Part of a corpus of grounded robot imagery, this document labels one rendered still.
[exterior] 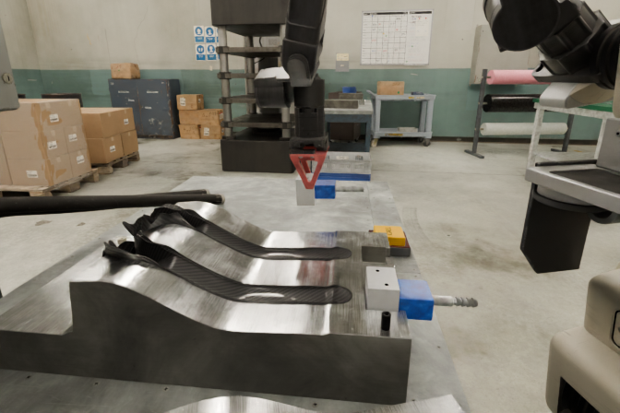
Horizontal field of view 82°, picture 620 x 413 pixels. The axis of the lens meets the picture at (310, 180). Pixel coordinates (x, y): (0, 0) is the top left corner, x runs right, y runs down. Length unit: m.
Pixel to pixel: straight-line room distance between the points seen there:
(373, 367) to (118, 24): 8.16
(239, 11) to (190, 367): 4.16
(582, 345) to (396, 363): 0.29
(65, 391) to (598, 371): 0.64
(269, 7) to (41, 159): 2.74
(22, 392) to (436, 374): 0.48
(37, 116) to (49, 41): 5.32
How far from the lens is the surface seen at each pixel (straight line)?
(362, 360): 0.43
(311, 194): 0.69
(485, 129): 5.92
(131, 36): 8.20
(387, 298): 0.43
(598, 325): 0.64
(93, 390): 0.54
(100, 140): 4.93
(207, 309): 0.45
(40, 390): 0.57
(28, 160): 4.26
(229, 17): 4.46
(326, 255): 0.56
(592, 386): 0.62
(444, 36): 6.94
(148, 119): 7.50
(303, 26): 0.59
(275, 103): 0.68
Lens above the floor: 1.15
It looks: 16 degrees down
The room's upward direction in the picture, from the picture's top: straight up
